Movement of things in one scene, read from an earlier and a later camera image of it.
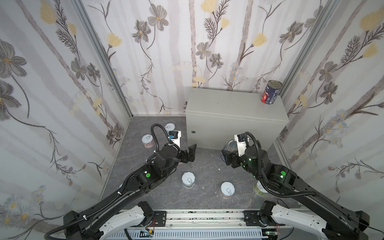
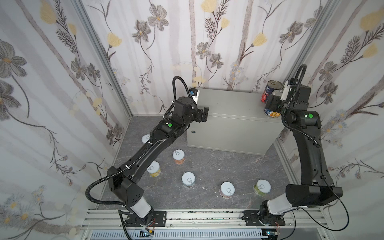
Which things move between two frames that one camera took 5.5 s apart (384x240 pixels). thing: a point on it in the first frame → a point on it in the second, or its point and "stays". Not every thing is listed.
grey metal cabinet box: (213, 116) stays
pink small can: (148, 141) stays
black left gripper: (184, 154) → (202, 114)
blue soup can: (231, 145) → (271, 113)
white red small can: (227, 189) stays
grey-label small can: (188, 179) stays
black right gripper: (229, 156) → (276, 100)
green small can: (259, 189) stays
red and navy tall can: (271, 93) stays
